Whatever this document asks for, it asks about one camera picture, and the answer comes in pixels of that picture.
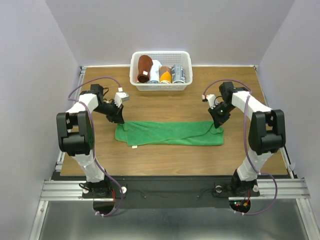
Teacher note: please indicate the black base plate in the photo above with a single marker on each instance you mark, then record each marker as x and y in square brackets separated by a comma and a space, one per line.
[165, 192]

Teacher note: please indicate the grey patterned rolled towel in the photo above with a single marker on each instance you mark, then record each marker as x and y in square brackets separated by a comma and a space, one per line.
[178, 74]

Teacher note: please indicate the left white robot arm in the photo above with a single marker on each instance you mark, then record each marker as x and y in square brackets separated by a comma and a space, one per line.
[76, 135]

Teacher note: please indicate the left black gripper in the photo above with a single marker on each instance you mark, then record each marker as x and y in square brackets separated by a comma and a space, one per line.
[117, 116]

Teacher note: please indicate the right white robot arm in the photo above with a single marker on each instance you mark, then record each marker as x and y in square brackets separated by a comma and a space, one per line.
[264, 131]

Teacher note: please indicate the white blue rolled towel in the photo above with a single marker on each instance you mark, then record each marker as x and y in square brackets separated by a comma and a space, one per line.
[154, 76]

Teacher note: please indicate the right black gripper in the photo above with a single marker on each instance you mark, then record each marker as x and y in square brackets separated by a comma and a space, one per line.
[218, 120]

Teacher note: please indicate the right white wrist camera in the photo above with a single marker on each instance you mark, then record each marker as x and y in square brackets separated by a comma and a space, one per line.
[211, 99]

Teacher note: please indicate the white plastic basket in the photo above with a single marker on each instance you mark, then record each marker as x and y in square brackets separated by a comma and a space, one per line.
[166, 58]

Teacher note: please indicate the brown orange rolled towel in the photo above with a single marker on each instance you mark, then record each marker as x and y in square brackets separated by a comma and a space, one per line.
[165, 75]

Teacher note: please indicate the green towel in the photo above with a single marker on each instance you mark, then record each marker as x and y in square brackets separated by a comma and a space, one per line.
[197, 133]

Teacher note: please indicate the aluminium frame rail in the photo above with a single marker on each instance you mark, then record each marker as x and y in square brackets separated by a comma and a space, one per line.
[52, 191]

